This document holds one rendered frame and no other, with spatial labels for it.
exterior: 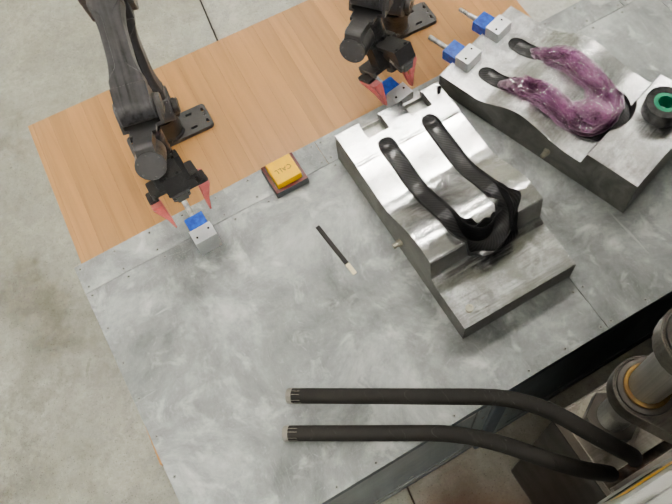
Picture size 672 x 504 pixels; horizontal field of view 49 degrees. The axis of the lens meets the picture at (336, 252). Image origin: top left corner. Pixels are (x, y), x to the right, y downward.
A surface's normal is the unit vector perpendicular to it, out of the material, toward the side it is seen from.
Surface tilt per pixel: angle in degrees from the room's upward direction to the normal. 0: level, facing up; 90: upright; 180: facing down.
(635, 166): 0
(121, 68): 20
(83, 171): 0
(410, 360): 0
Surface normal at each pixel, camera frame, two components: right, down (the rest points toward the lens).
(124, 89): 0.01, -0.11
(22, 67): -0.08, -0.42
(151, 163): 0.20, 0.55
